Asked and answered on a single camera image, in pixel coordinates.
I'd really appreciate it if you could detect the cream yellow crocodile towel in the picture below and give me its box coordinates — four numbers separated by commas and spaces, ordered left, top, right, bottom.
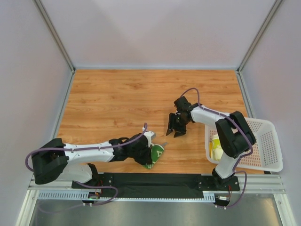
209, 134, 223, 161

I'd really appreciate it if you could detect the aluminium frame post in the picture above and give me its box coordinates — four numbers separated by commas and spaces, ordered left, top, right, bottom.
32, 0, 77, 73
236, 0, 285, 73

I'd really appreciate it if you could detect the white plastic basket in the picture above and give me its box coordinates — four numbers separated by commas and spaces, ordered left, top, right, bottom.
205, 117, 283, 172

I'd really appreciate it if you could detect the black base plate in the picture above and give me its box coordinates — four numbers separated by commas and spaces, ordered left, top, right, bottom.
86, 173, 240, 199

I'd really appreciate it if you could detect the right aluminium frame post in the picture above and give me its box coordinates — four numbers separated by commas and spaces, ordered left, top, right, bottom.
236, 0, 285, 73

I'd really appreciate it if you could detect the left aluminium frame post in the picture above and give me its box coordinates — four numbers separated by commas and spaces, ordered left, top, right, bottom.
32, 0, 77, 73

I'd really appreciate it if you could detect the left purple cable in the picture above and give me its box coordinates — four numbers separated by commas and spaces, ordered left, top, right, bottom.
25, 122, 149, 214

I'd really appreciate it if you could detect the green patterned towel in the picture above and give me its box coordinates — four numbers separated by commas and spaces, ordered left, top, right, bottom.
142, 142, 168, 170

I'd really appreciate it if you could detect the aluminium front rail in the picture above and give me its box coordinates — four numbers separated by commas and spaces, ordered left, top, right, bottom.
28, 174, 285, 194

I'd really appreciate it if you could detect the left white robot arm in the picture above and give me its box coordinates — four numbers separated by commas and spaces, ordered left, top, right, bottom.
28, 131, 156, 185

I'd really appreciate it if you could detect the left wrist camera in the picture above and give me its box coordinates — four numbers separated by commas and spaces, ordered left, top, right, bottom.
142, 127, 156, 147

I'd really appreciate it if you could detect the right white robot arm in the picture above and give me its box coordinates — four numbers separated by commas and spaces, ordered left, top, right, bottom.
166, 96, 256, 187

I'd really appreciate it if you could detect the grey slotted cable duct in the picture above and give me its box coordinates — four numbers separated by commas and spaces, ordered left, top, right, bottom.
37, 190, 215, 203

